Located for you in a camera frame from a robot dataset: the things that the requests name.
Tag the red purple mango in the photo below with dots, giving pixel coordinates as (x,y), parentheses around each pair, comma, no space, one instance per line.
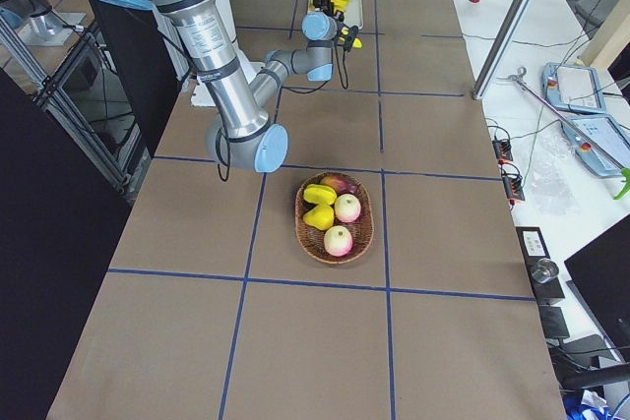
(340,184)

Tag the aluminium frame post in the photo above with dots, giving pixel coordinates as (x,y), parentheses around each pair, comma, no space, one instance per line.
(499,47)

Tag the blue teach pendant tablet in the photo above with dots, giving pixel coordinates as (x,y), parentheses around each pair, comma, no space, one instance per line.
(574,89)

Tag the black monitor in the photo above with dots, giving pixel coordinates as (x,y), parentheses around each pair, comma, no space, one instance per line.
(600,273)

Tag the yellow banana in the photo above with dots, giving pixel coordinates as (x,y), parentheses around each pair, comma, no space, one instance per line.
(348,38)
(340,5)

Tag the pink apple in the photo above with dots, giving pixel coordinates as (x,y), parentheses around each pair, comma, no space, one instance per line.
(347,208)
(338,241)

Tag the yellow green starfruit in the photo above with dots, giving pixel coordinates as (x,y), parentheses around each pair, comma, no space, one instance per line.
(319,194)

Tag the metal reacher grabber tool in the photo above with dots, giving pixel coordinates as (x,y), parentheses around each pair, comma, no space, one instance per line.
(518,79)

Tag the yellow pear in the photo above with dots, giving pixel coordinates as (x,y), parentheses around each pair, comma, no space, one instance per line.
(321,217)

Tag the white bear tray plate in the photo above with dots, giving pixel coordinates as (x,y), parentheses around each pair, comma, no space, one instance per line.
(354,7)

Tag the brown wicker basket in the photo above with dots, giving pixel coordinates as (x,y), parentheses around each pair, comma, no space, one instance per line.
(312,239)

